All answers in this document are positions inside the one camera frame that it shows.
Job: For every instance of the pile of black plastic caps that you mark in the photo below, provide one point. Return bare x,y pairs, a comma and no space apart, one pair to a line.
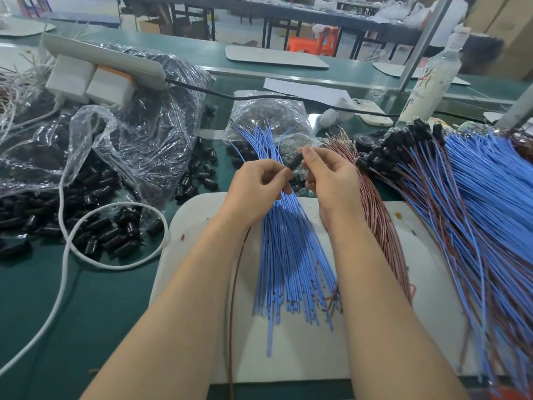
21,219

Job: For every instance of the short metal frame post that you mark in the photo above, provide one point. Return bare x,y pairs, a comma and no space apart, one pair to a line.
515,110

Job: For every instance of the person's left hand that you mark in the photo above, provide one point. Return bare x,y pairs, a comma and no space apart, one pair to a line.
254,194

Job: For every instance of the white work board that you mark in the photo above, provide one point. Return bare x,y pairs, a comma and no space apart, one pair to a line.
316,354

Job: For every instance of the white computer mouse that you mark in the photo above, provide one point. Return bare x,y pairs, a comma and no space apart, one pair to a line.
327,119

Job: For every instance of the white flat device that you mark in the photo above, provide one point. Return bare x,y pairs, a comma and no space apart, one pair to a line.
369,112

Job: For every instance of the black cap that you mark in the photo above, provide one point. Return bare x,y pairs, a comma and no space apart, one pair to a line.
296,160

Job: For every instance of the orange plastic stool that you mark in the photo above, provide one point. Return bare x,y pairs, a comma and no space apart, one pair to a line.
314,41

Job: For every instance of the white spray bottle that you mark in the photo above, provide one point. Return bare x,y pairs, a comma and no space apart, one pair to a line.
431,79

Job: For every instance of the person's right hand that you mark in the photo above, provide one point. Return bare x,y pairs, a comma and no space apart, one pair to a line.
333,187

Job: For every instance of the small clear plastic bag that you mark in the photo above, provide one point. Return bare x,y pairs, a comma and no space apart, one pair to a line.
266,116

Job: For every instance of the long black-frame table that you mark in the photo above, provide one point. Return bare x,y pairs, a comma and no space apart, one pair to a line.
266,7

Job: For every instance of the white paper sheet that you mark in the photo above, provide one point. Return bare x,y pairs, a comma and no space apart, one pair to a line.
305,90

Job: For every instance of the blue table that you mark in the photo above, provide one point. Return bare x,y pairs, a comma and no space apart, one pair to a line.
73,9

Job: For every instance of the white flat tray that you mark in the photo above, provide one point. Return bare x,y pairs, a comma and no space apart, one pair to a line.
389,70
276,56
25,27

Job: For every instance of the person's left forearm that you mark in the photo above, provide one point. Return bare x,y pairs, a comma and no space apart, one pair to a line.
166,333

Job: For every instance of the slanted metal frame post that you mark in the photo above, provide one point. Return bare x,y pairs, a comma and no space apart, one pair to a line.
425,37

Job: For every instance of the cardboard boxes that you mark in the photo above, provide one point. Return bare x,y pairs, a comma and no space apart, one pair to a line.
502,25

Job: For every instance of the white orange charger adapter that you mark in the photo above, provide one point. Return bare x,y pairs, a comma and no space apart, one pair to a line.
110,85

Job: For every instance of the white power strip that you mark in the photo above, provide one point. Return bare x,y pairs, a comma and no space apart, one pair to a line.
104,60

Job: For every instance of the person's right forearm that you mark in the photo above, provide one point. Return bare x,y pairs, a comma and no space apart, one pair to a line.
396,329

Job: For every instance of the large clear plastic bag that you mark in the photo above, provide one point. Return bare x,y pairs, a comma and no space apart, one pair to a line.
154,120

